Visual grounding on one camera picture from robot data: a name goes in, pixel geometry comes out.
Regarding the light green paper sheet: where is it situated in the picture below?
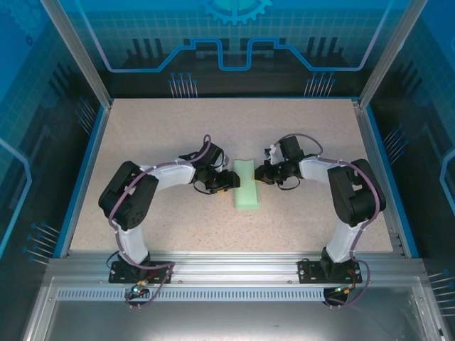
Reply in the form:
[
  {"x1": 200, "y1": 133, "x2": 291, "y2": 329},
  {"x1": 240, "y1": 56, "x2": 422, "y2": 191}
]
[{"x1": 232, "y1": 158, "x2": 263, "y2": 211}]

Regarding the shiny metal sheet tray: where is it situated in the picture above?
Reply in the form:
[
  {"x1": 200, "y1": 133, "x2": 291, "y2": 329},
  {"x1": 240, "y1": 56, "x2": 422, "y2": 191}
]
[{"x1": 21, "y1": 276, "x2": 449, "y2": 341}]

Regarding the blue table edge trim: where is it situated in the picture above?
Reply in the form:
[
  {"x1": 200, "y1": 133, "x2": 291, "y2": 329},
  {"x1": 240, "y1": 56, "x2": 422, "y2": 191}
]
[
  {"x1": 365, "y1": 105, "x2": 421, "y2": 259},
  {"x1": 58, "y1": 99, "x2": 114, "y2": 259}
]

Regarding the long aluminium frame rail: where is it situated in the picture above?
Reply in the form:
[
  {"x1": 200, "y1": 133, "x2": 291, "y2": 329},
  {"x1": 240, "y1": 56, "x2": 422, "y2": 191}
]
[{"x1": 48, "y1": 250, "x2": 426, "y2": 285}]

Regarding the short aluminium side rail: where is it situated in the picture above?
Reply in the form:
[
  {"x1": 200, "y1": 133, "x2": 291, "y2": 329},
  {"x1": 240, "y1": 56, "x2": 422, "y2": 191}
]
[{"x1": 351, "y1": 99, "x2": 406, "y2": 256}]

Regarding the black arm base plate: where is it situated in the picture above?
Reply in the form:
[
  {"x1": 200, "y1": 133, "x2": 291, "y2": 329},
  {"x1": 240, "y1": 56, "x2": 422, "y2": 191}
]
[
  {"x1": 297, "y1": 259, "x2": 363, "y2": 285},
  {"x1": 109, "y1": 260, "x2": 174, "y2": 285}
]

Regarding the slotted grey cable duct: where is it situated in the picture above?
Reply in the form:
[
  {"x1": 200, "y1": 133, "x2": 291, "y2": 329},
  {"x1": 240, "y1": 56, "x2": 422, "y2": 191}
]
[{"x1": 56, "y1": 288, "x2": 330, "y2": 301}]

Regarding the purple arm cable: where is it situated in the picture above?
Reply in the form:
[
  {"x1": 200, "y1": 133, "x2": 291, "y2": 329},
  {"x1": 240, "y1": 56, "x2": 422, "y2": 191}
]
[
  {"x1": 284, "y1": 133, "x2": 387, "y2": 309},
  {"x1": 107, "y1": 133, "x2": 214, "y2": 309}
]

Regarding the cable plug with green light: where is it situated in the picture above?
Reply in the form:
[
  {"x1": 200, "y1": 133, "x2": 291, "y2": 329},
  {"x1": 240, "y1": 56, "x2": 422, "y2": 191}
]
[
  {"x1": 130, "y1": 279, "x2": 149, "y2": 296},
  {"x1": 333, "y1": 283, "x2": 357, "y2": 296}
]

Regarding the aluminium frame post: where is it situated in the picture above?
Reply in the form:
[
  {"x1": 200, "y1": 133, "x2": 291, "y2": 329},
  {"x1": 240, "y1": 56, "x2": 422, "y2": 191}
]
[
  {"x1": 40, "y1": 0, "x2": 114, "y2": 107},
  {"x1": 358, "y1": 0, "x2": 429, "y2": 109}
]

